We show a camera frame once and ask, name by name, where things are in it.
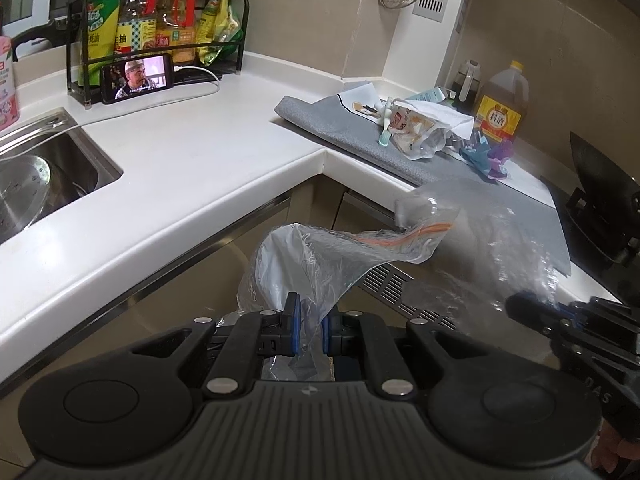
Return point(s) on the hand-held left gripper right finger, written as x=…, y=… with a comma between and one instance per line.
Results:
x=326, y=333

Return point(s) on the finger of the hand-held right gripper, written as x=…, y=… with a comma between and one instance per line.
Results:
x=530, y=308
x=590, y=308

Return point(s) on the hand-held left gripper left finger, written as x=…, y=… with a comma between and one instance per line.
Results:
x=295, y=326

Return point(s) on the clear plastic zip bag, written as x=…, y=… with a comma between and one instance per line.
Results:
x=320, y=270

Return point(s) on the white spouted pouch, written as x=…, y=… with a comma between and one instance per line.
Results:
x=406, y=126

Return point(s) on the silver cabinet vent grille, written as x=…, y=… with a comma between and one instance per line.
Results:
x=385, y=285

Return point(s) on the black wok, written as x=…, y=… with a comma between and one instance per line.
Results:
x=600, y=165

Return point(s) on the purple wrapper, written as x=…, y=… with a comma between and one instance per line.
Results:
x=501, y=160

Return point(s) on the grey counter mat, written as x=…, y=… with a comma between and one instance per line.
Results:
x=350, y=135

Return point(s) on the cooking wine jug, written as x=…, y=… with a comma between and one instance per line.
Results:
x=502, y=110

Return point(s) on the white stick teal tip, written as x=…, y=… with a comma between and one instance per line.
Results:
x=385, y=127

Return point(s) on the dark glass oil dispenser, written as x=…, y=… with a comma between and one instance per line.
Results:
x=467, y=85

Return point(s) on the white card black edge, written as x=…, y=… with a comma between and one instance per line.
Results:
x=357, y=95

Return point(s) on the steel sink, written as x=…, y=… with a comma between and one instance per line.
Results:
x=75, y=155

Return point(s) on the black smartphone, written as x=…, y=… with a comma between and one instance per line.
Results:
x=140, y=77

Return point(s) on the steel pot lid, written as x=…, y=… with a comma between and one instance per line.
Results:
x=25, y=192

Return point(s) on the yellow-green seasoning packet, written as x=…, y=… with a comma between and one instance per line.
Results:
x=216, y=20

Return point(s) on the yellow cooking oil bottle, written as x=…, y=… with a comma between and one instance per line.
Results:
x=177, y=15

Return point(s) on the red-capped soy sauce bottle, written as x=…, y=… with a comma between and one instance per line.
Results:
x=136, y=20

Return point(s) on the green oil bottle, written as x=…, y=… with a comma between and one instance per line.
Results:
x=102, y=5

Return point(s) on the pink canister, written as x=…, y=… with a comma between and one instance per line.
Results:
x=7, y=85

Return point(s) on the black pan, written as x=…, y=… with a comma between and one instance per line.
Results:
x=35, y=35

